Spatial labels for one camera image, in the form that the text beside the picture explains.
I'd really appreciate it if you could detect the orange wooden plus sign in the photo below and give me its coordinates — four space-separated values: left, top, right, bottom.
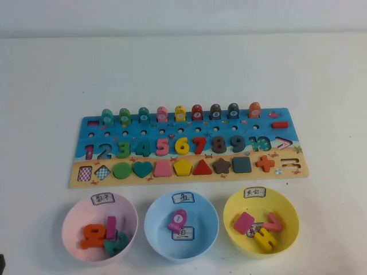
256 155 276 172

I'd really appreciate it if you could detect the yellow wooden fish piece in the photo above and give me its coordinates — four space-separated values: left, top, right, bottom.
174 105 187 122

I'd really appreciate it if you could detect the red wooden fish piece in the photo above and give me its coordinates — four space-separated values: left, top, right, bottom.
191 104 204 121

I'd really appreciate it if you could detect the yellow wooden pentagon piece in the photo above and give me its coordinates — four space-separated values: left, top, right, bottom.
173 159 193 177

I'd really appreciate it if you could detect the pink wooden fish piece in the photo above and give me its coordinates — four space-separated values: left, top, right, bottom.
156 106 169 123

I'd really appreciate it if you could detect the colourful wooden puzzle board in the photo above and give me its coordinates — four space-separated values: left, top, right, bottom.
69 107 311 189

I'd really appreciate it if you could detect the red wooden triangle piece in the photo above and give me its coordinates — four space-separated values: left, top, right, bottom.
193 159 213 176

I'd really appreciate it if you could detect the pink wooden trapezoid piece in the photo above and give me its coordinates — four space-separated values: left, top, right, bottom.
153 160 173 178

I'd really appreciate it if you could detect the brown wooden fish piece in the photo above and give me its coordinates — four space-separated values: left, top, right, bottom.
210 103 222 120

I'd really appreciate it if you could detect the teal wooden fish piece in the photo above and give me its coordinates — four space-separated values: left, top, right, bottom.
101 108 114 126
138 107 150 124

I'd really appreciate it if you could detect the brown wooden star piece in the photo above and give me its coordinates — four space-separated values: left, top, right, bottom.
212 158 232 175

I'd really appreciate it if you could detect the teal wooden heart piece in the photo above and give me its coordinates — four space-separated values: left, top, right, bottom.
132 161 153 178

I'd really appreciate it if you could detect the dark blue wooden fish piece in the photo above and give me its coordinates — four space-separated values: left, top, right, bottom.
228 103 240 120

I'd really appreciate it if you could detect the rim label on blue bowl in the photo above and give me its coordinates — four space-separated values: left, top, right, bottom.
172 191 197 205

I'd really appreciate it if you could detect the green wooden fish piece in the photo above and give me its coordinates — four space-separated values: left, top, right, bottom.
119 107 132 127

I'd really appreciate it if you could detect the dark blue wooden square piece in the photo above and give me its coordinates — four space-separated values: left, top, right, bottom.
232 156 253 174

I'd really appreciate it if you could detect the green wooden circle piece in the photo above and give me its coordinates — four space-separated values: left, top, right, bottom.
112 162 132 179

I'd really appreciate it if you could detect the orange wooden fish piece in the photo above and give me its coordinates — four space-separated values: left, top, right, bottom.
248 101 261 119

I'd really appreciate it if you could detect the magenta wooden fish piece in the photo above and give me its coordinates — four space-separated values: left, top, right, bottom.
167 210 189 232

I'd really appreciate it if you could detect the rim label on yellow bowl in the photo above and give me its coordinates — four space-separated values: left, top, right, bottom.
243 187 268 199

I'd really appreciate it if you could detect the inside label of blue bowl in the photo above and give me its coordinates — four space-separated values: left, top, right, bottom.
171 225 196 241

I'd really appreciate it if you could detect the paper label on pink bowl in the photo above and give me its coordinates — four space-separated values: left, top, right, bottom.
91 192 115 206

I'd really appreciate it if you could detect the magenta wooden rectangle piece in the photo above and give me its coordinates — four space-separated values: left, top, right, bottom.
233 211 256 233

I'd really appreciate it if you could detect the blue plastic bowl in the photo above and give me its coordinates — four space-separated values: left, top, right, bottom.
143 191 220 262

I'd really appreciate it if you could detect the pink plastic bowl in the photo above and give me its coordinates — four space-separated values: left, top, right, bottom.
61 192 139 262

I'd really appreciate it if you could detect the yellow plastic bowl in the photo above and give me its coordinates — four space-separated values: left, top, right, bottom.
222 187 300 260

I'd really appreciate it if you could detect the yellow wooden number six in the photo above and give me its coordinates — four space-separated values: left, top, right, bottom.
175 137 190 156

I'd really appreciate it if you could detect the red wooden number seven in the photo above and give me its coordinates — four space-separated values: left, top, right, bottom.
192 137 208 155

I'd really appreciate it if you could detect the pink wooden number five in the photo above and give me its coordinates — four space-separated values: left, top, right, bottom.
156 139 170 157

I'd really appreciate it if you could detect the brown wooden number eight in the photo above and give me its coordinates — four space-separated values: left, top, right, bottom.
212 136 228 154

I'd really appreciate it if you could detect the teal wooden number four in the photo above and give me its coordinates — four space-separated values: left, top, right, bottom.
135 140 151 158

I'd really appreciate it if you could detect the dark blue wooden number nine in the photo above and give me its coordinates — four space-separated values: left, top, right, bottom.
230 135 247 153

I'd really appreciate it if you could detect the green wooden number three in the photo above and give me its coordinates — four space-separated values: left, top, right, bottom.
116 140 132 159

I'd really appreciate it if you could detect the magenta wooden number one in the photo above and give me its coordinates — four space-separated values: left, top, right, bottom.
106 215 117 240

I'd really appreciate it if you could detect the pink wooden greater-than sign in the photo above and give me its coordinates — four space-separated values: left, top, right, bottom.
261 211 284 232

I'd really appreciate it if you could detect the teal wooden number two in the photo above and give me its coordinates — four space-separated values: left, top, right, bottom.
103 232 130 256

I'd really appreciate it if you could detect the yellow wooden equals sign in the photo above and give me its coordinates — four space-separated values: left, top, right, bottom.
253 229 278 254

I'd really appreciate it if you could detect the orange wooden number ten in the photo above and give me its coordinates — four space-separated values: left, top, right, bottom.
80 223 110 249

